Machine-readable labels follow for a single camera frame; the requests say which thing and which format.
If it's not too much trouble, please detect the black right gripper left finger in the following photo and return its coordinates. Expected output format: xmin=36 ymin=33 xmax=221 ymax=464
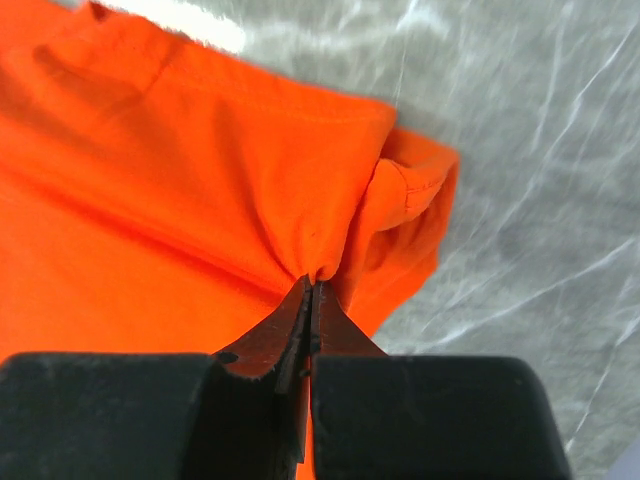
xmin=1 ymin=278 xmax=312 ymax=479

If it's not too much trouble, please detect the orange t shirt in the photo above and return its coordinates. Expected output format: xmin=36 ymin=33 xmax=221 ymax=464
xmin=0 ymin=0 xmax=461 ymax=480

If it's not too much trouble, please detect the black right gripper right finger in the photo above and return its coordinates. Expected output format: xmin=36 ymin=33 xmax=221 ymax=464
xmin=310 ymin=282 xmax=572 ymax=479

